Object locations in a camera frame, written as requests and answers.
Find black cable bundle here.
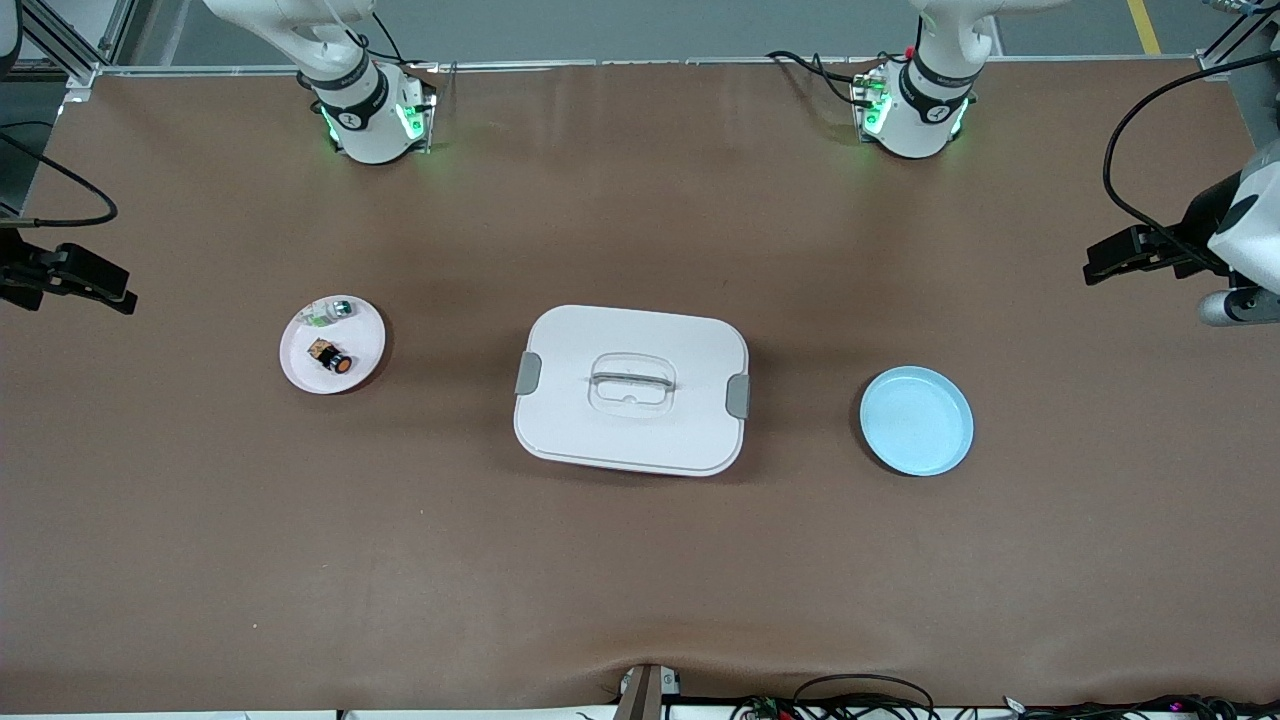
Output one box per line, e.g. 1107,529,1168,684
1000,693,1280,720

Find light blue round plate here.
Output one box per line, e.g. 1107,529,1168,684
859,365,975,478

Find pale pink round plate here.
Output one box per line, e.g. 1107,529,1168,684
279,295,387,396

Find brown camera mount post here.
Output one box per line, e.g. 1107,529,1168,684
615,662,683,720

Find black cable loop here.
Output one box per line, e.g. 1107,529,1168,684
792,673,937,720

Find white lidded storage box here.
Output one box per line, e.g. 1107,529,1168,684
513,304,751,478

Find aluminium cell frame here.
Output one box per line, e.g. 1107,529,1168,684
1195,0,1280,113
0,0,136,93

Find black arm base cable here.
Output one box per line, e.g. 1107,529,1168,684
766,48,876,109
345,10,413,71

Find metal table edge rail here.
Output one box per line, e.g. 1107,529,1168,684
95,55,1201,77

